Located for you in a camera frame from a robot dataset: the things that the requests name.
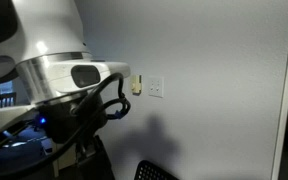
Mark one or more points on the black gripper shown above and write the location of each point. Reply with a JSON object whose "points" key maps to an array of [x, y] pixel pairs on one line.
{"points": [[64, 123]]}

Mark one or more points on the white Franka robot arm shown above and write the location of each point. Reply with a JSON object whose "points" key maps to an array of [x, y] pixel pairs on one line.
{"points": [[47, 30]]}

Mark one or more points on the black perforated metal chair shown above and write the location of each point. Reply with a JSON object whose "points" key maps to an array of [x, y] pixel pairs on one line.
{"points": [[150, 171]]}

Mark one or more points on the white wall outlet plate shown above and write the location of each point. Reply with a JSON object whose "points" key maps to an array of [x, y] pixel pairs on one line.
{"points": [[156, 86]]}

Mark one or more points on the white wall corner trim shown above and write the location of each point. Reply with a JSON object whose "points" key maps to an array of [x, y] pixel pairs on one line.
{"points": [[285, 90]]}

